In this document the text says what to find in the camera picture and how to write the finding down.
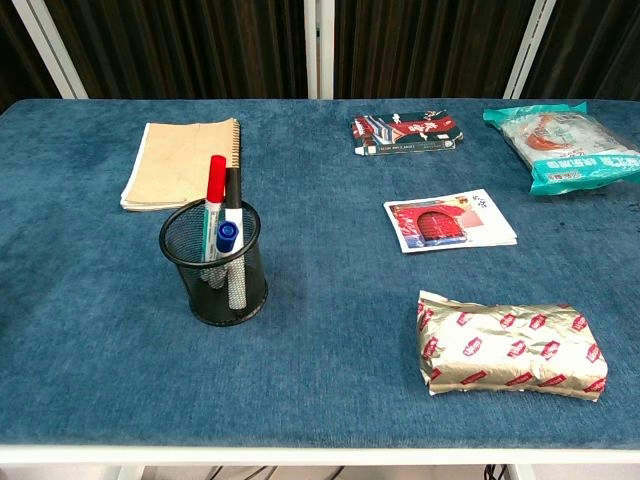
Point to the black mesh pen holder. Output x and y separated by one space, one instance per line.
235 305

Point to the red cap marker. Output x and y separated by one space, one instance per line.
215 185

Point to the blue velvet table cloth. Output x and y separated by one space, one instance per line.
320 350

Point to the teal plastic food bag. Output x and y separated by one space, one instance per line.
565 145

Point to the dark red printed card box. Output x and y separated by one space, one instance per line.
405 132

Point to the brown spiral notebook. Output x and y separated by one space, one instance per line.
175 165

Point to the white postcard stack red gate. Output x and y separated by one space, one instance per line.
445 222

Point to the blue cap marker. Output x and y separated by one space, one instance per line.
226 237

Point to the dark slatted curtain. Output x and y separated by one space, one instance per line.
200 45

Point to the gold foil snack package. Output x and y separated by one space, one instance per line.
510 345

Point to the black cap marker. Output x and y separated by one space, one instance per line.
233 195

